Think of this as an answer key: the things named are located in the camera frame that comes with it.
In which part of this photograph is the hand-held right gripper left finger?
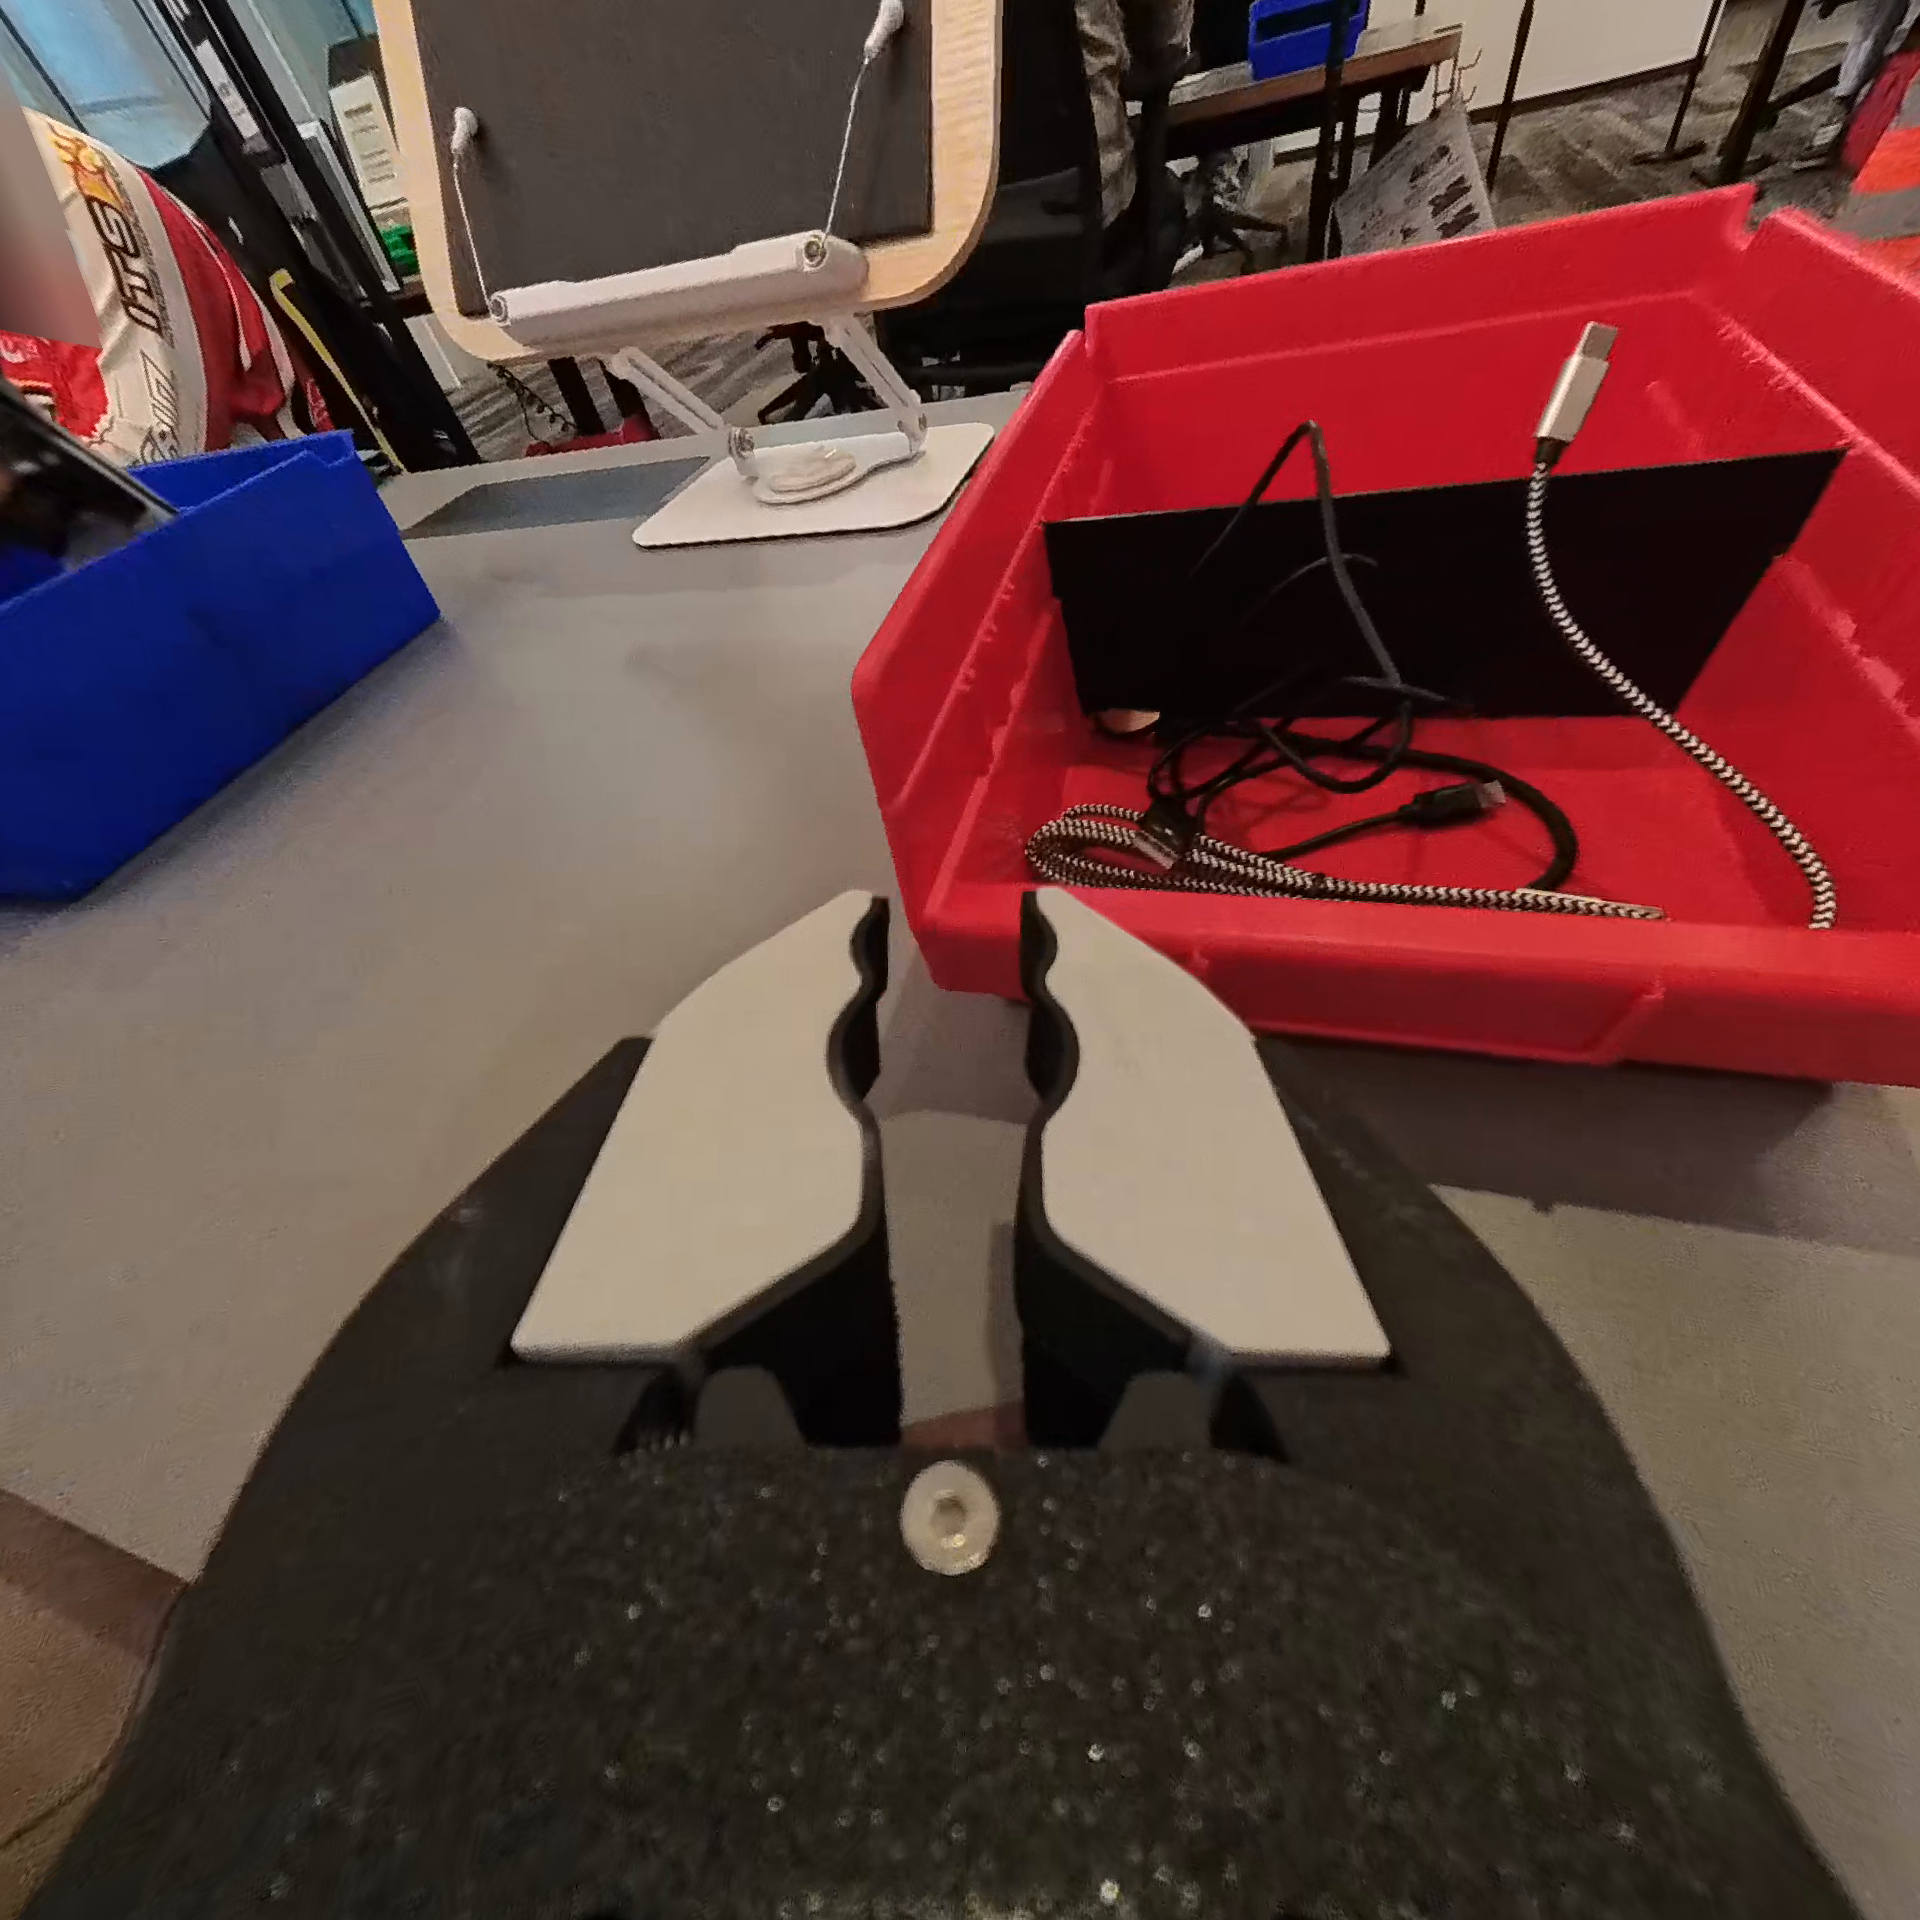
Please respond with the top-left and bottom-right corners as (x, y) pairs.
(511, 890), (896, 1401)

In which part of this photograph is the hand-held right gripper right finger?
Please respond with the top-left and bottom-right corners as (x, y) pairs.
(1016, 887), (1394, 1409)

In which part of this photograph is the red plastic bin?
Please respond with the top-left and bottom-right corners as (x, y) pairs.
(851, 187), (1920, 1087)

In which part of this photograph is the black cable gold plug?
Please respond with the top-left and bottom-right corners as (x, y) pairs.
(1091, 422), (1419, 825)

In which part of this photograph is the braided grey cable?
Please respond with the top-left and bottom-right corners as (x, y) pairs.
(1028, 325), (1835, 933)

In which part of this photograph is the blue plastic bin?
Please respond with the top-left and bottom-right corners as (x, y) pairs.
(0, 431), (445, 908)

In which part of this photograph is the grey desk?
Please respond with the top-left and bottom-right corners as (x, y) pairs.
(0, 422), (1920, 1920)

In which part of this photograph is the white folding stand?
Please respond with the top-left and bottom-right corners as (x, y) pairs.
(451, 0), (995, 551)

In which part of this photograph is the black divider in red bin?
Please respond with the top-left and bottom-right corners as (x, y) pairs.
(1045, 451), (1848, 725)

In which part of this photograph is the red white printed bag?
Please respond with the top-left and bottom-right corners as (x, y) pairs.
(0, 106), (301, 465)

